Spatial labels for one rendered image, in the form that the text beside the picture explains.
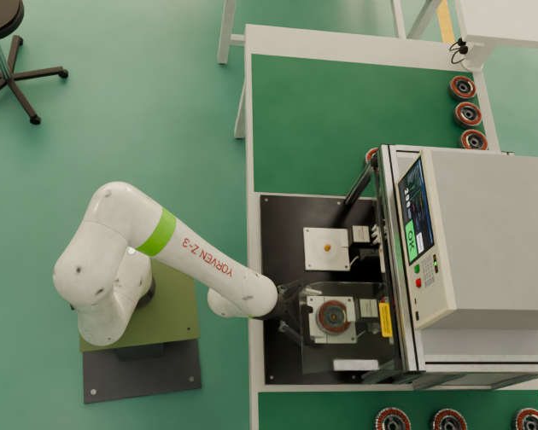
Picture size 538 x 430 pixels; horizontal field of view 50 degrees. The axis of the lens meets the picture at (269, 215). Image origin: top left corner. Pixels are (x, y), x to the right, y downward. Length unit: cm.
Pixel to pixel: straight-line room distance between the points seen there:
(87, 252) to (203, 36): 231
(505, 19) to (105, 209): 150
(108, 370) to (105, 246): 138
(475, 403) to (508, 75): 231
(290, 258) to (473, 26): 97
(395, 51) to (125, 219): 160
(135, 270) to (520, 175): 107
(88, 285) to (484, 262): 93
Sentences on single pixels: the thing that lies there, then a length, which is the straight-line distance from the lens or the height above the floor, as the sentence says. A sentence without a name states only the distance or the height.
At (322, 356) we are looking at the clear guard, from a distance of 158.
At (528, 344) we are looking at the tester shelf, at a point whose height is 111.
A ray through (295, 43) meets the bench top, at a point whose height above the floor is 75.
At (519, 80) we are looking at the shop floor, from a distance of 388.
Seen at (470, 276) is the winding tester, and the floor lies 132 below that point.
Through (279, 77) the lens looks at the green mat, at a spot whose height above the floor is 75.
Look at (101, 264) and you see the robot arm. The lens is 124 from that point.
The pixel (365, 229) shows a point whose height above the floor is 92.
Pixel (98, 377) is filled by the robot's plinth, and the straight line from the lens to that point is 258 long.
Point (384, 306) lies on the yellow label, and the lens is 165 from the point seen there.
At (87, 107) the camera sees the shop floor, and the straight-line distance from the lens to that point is 311.
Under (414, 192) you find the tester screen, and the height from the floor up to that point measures 123.
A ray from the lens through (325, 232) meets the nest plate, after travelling 199.
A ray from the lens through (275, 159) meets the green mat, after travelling 211.
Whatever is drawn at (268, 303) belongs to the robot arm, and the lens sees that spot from 147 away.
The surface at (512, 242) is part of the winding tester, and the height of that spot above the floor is 132.
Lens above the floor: 255
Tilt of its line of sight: 64 degrees down
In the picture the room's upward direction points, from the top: 22 degrees clockwise
